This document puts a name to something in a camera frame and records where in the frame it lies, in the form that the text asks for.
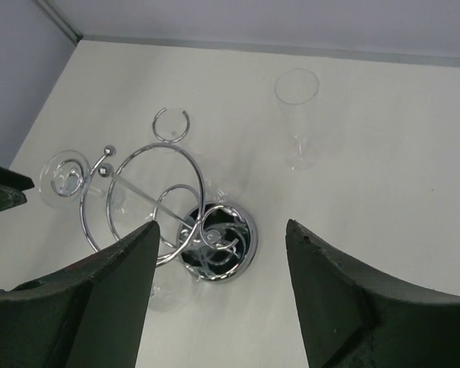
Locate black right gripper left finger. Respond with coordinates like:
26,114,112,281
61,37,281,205
0,222,159,367

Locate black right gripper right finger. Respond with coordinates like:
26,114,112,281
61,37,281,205
285,220,460,367

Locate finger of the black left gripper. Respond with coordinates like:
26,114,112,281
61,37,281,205
0,166,35,212

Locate chrome wire wine glass rack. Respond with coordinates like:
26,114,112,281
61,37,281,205
67,107,258,282

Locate clear removed champagne glass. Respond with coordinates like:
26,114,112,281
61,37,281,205
274,67,320,171

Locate clear glass on rack left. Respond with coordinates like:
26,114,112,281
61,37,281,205
39,145,136,218

